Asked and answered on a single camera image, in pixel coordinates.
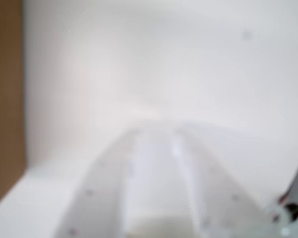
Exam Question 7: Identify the brown cardboard box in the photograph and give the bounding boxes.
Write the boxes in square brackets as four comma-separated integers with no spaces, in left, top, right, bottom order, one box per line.
[0,0,27,211]

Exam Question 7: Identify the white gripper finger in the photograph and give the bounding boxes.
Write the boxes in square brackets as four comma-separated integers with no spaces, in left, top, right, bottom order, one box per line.
[54,128,140,238]
[173,128,272,238]

